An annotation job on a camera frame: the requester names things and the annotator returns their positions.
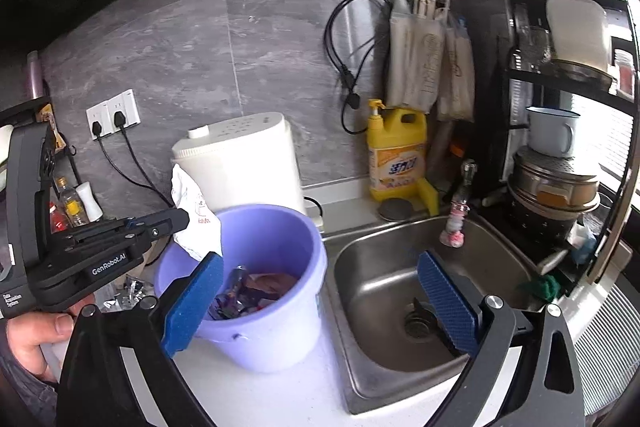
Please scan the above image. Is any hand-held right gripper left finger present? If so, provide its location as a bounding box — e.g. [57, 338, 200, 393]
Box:
[55, 251, 225, 427]

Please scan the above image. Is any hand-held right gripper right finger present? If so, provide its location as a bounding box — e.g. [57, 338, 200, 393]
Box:
[416, 251, 586, 427]

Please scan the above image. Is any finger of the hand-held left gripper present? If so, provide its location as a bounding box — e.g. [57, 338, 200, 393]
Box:
[52, 208, 191, 259]
[37, 239, 149, 309]

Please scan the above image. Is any white plastic bag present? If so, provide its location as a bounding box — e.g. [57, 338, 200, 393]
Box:
[170, 164, 224, 261]

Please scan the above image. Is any purple plastic bucket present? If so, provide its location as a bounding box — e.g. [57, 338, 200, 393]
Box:
[152, 204, 329, 374]

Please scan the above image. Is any person's left forearm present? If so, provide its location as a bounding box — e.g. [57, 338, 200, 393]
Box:
[0, 347, 59, 427]

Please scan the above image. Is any person's left hand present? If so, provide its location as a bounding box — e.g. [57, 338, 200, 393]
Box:
[5, 302, 97, 384]

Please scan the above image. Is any red cap oil bottle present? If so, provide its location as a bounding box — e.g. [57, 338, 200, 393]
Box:
[48, 202, 72, 234]

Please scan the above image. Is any sink drain strainer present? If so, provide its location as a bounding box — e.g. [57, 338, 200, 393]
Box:
[404, 297, 444, 343]

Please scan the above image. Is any white top oil sprayer bottle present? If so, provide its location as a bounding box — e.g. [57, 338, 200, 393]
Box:
[75, 181, 104, 224]

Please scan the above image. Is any stainless steel sink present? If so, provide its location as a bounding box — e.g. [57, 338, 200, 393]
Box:
[322, 212, 547, 416]

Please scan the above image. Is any yellow snack packet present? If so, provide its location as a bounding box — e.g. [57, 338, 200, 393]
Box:
[40, 104, 67, 152]

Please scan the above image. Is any green scrub cloth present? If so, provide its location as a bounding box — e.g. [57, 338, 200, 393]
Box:
[517, 273, 564, 301]

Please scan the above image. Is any chrome faucet with pink filter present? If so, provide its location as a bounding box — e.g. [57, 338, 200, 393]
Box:
[439, 159, 479, 249]

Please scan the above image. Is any black kitchen rack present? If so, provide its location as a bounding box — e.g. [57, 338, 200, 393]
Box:
[0, 98, 77, 158]

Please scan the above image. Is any yellow sponge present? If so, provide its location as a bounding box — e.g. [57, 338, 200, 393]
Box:
[419, 177, 441, 218]

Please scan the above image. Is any round metal drain cover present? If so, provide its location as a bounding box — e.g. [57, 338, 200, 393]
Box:
[377, 198, 414, 222]

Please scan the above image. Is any black pot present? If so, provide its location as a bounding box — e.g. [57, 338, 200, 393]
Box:
[507, 201, 584, 249]

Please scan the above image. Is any purple tumbler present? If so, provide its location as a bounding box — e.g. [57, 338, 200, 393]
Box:
[27, 51, 44, 100]

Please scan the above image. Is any white electric kettle appliance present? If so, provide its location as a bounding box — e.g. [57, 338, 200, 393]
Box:
[171, 112, 326, 229]

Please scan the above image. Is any white and blue cloth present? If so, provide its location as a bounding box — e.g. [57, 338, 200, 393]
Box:
[569, 222, 599, 266]

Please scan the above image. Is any yellow dish soap bottle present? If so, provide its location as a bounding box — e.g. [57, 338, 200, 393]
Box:
[367, 98, 429, 202]

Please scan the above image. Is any steel steamer pot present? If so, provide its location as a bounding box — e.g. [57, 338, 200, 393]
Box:
[508, 147, 601, 214]

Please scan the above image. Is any white enamel mug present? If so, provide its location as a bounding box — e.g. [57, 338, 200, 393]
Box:
[526, 107, 582, 158]

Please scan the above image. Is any black dish rack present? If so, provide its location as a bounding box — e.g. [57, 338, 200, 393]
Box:
[492, 0, 640, 289]

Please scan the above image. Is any hanging chopstick bag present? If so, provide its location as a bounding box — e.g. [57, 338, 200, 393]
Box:
[387, 0, 447, 114]
[437, 14, 476, 124]

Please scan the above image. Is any steel bowl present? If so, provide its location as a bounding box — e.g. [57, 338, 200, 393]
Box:
[550, 59, 619, 90]

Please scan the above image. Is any glass jar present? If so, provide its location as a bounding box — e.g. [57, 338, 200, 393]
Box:
[512, 2, 552, 68]

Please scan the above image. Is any white rectangular container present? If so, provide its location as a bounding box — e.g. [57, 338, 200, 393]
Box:
[545, 0, 614, 72]

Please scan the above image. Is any black power cable with plug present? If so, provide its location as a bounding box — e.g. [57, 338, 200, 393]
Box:
[92, 121, 151, 204]
[112, 111, 176, 208]

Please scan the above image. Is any white wall socket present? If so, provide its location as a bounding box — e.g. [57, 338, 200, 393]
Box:
[107, 89, 141, 130]
[86, 102, 112, 140]

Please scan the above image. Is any hanging black cable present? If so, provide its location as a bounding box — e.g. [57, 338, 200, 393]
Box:
[324, 0, 394, 136]

